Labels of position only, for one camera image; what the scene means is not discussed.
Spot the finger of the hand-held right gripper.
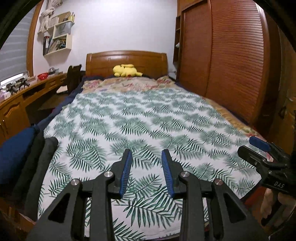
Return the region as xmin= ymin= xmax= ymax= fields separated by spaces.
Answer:
xmin=249 ymin=136 xmax=290 ymax=163
xmin=237 ymin=146 xmax=287 ymax=173

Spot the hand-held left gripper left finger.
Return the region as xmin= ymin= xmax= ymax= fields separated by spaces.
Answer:
xmin=26 ymin=149 xmax=133 ymax=241

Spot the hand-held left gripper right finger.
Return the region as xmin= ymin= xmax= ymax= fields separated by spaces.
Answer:
xmin=161 ymin=149 xmax=269 ymax=241

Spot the person's right hand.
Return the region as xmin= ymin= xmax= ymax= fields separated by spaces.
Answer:
xmin=260 ymin=187 xmax=296 ymax=220

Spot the leaf print bed sheet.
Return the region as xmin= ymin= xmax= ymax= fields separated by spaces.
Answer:
xmin=37 ymin=89 xmax=266 ymax=241

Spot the brown wooden door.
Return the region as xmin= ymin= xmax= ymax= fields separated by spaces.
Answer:
xmin=266 ymin=21 xmax=296 ymax=153

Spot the dark grey folded cloth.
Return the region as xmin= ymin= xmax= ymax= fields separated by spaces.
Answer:
xmin=25 ymin=137 xmax=59 ymax=220

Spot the floral blanket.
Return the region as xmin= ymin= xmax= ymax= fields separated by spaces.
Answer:
xmin=82 ymin=75 xmax=266 ymax=144

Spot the wooden louvred wardrobe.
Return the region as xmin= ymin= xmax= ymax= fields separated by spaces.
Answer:
xmin=172 ymin=0 xmax=281 ymax=126

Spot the dark navy mattress sheet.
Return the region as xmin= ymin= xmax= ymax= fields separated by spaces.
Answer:
xmin=35 ymin=75 xmax=87 ymax=132

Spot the black folded cloth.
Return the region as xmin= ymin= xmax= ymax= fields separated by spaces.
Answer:
xmin=11 ymin=133 xmax=45 ymax=202

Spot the yellow plush toy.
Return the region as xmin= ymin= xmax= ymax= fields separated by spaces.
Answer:
xmin=112 ymin=64 xmax=143 ymax=77

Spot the dark wooden chair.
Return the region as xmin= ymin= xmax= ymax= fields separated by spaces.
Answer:
xmin=57 ymin=64 xmax=82 ymax=94

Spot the wooden bed headboard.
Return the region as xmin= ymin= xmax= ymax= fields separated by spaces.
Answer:
xmin=85 ymin=50 xmax=168 ymax=78

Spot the wooden desk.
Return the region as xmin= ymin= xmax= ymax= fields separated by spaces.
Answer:
xmin=0 ymin=73 xmax=67 ymax=146

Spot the grey storage box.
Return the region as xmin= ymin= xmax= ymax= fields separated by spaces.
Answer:
xmin=54 ymin=21 xmax=72 ymax=39

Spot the grey window blind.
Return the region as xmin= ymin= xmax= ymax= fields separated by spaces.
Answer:
xmin=0 ymin=9 xmax=35 ymax=81

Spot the tied beige curtain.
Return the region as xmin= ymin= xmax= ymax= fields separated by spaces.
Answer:
xmin=38 ymin=0 xmax=63 ymax=33

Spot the metal door handle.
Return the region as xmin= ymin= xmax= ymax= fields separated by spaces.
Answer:
xmin=278 ymin=97 xmax=292 ymax=119

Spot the white wall shelf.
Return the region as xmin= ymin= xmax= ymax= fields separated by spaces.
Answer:
xmin=42 ymin=11 xmax=75 ymax=56

